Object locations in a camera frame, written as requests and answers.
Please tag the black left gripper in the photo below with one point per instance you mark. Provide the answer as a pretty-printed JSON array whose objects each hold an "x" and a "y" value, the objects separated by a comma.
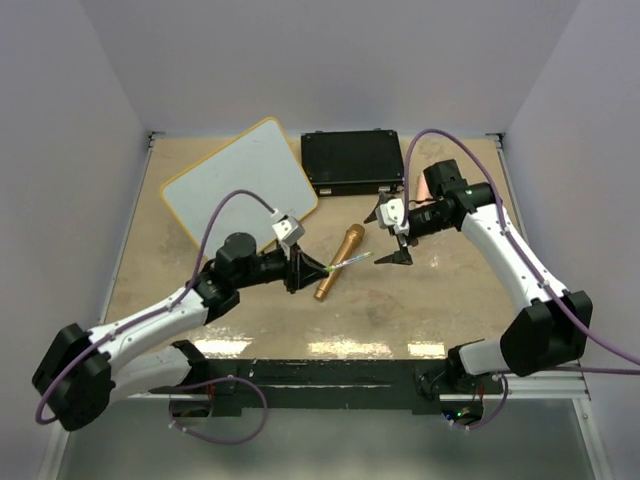
[{"x": 298, "y": 261}]

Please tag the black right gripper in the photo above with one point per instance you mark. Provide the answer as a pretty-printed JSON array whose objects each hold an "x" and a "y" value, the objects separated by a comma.
[{"x": 401, "y": 257}]

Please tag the white green whiteboard marker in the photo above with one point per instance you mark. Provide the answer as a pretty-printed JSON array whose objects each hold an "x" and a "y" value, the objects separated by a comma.
[{"x": 348, "y": 262}]

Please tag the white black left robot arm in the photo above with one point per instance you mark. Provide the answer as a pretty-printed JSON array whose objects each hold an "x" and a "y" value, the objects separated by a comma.
[{"x": 82, "y": 371}]

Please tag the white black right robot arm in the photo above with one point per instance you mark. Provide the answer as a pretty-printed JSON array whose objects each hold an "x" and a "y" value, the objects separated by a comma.
[{"x": 550, "y": 321}]

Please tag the yellow framed whiteboard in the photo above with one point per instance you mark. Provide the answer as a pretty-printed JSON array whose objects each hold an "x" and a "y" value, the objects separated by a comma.
[{"x": 260, "y": 160}]

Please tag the gold microphone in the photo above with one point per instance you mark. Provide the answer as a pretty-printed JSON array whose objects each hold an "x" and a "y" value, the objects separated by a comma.
[{"x": 352, "y": 239}]

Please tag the pink small object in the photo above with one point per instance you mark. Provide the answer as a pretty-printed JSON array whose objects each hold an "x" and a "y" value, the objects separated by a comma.
[{"x": 422, "y": 190}]

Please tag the black hard case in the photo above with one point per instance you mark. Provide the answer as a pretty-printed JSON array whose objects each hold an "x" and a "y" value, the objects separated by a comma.
[{"x": 347, "y": 163}]

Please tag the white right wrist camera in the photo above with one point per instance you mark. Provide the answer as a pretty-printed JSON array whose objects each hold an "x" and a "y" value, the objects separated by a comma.
[{"x": 392, "y": 216}]

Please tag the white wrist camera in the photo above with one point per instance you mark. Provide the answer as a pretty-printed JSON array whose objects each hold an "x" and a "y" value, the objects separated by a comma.
[
  {"x": 392, "y": 216},
  {"x": 288, "y": 230}
]

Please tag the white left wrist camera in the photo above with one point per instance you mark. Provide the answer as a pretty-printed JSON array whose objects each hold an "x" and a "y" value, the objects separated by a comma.
[{"x": 288, "y": 230}]

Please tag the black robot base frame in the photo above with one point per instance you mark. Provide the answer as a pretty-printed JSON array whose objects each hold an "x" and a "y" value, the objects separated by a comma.
[{"x": 418, "y": 386}]

